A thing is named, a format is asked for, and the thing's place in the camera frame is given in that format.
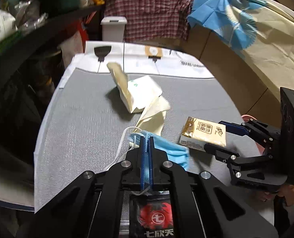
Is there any white paper napkin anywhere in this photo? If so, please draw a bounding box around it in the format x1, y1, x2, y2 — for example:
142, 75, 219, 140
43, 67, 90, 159
128, 75, 171, 136

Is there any white small trash bin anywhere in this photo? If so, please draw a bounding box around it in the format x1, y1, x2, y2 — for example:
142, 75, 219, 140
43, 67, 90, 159
101, 16, 127, 42

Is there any black shelf unit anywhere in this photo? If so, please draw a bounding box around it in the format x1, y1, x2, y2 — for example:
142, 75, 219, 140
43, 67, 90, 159
0, 0, 106, 80

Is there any red plaid shirt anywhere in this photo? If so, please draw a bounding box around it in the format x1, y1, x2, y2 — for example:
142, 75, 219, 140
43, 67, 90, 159
104, 0, 193, 42

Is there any beige paper bag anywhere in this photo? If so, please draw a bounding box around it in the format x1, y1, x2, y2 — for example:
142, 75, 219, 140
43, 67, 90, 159
107, 62, 135, 113

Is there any beige tissue pack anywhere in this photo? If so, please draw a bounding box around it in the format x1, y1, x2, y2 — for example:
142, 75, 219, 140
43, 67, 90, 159
179, 117, 226, 152

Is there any black red snack packet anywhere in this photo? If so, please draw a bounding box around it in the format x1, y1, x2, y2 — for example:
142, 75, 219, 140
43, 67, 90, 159
129, 195, 174, 238

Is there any blue beige cloth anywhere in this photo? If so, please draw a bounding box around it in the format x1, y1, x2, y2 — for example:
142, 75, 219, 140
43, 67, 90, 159
187, 0, 294, 97

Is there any person's right hand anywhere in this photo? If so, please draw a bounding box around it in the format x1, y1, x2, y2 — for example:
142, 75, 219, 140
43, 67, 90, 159
257, 184, 294, 206

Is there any grey table mat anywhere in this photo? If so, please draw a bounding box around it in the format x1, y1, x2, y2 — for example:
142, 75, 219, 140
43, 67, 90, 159
34, 68, 274, 226

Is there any blue face mask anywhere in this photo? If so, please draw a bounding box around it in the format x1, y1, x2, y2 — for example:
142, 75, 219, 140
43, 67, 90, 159
102, 126, 190, 196

